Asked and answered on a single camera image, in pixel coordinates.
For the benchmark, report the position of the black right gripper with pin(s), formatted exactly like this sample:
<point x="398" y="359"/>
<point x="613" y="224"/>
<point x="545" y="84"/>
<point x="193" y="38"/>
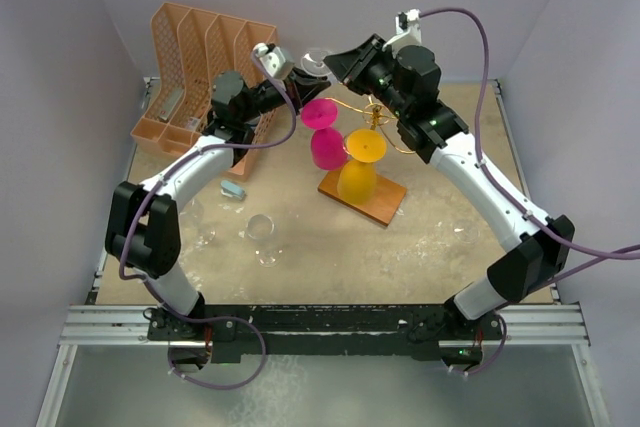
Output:
<point x="350" y="67"/>

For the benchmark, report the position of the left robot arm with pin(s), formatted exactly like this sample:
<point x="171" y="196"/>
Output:
<point x="143" y="231"/>

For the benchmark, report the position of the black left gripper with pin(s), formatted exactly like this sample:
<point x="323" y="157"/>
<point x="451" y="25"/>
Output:
<point x="302" y="87"/>

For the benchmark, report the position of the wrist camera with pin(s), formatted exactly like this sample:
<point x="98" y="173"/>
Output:
<point x="274" y="60"/>
<point x="408" y="31"/>

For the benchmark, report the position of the light blue correction tape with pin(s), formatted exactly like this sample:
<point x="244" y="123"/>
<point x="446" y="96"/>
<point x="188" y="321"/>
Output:
<point x="232" y="190"/>

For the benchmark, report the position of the wooden rack base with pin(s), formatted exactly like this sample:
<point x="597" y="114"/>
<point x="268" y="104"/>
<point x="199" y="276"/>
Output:
<point x="381" y="207"/>

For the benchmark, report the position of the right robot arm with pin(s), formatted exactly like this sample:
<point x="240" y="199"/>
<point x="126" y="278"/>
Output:
<point x="406" y="81"/>

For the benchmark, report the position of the gold wire glass rack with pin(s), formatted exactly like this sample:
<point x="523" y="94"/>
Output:
<point x="376" y="116"/>

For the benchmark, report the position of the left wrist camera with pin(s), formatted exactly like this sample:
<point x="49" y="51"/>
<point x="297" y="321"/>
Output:
<point x="274" y="60"/>

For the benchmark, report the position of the pink plastic wine glass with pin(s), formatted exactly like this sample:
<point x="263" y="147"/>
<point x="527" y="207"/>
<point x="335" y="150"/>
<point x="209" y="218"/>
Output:
<point x="326" y="142"/>

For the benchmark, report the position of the clear glass near right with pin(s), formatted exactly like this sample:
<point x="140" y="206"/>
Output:
<point x="465" y="231"/>

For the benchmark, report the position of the peach plastic file organizer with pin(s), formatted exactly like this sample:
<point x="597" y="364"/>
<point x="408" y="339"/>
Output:
<point x="192" y="47"/>

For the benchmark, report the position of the yellow plastic wine glass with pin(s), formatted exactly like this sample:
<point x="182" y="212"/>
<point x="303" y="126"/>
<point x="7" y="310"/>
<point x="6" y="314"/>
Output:
<point x="357" y="178"/>

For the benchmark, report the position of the grey box with red label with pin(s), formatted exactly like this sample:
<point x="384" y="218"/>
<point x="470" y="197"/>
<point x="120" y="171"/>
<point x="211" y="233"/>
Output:
<point x="170" y="104"/>

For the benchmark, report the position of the clear wine glass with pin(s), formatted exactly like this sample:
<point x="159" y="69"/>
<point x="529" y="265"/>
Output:
<point x="313" y="62"/>
<point x="262" y="233"/>

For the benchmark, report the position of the clear glass at left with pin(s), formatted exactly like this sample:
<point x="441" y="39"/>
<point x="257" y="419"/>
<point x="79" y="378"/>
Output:
<point x="193" y="225"/>

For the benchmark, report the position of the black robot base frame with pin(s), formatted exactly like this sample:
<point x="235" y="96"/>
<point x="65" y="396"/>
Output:
<point x="422" y="332"/>

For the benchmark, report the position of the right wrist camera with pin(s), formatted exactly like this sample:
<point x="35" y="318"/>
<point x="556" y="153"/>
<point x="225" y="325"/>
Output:
<point x="408" y="31"/>

